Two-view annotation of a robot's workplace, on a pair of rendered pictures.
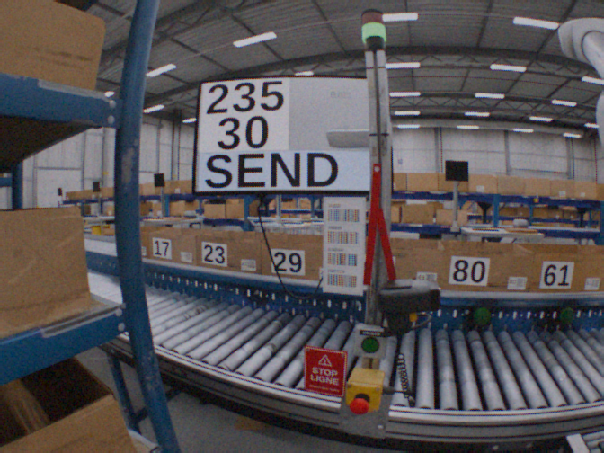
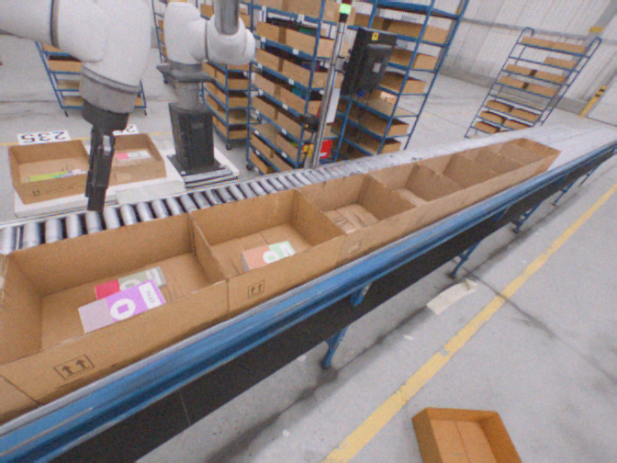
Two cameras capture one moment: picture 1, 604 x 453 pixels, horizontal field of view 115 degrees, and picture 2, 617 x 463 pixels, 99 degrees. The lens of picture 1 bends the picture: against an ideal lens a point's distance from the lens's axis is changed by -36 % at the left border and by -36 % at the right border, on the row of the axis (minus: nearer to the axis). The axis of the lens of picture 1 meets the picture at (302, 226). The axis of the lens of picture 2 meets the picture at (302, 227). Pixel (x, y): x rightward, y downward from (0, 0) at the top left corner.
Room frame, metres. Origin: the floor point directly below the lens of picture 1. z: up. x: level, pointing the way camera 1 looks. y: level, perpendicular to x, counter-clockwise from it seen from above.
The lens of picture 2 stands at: (1.35, -1.67, 1.56)
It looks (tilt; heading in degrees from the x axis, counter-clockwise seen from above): 39 degrees down; 116
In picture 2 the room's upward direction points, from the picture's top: 12 degrees clockwise
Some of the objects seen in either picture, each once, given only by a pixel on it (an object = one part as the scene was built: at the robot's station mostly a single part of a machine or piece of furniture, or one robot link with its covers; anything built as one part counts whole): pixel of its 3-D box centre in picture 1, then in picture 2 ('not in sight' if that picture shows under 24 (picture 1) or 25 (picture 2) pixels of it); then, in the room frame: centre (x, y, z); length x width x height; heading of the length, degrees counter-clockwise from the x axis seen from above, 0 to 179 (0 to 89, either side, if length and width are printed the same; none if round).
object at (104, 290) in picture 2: not in sight; (131, 287); (0.77, -1.48, 0.89); 0.16 x 0.07 x 0.02; 69
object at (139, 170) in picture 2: not in sight; (129, 157); (-0.11, -1.00, 0.80); 0.38 x 0.28 x 0.10; 160
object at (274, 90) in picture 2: not in sight; (277, 84); (-0.33, 0.59, 0.99); 0.40 x 0.30 x 0.10; 157
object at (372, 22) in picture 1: (373, 29); (345, 5); (0.59, -0.16, 1.62); 0.05 x 0.05 x 0.06
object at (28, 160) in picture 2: not in sight; (55, 168); (-0.19, -1.30, 0.80); 0.38 x 0.28 x 0.10; 163
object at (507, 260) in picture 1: (482, 265); (352, 214); (1.12, -0.78, 0.96); 0.39 x 0.29 x 0.17; 69
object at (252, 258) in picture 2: not in sight; (271, 265); (1.02, -1.18, 0.92); 0.16 x 0.11 x 0.07; 61
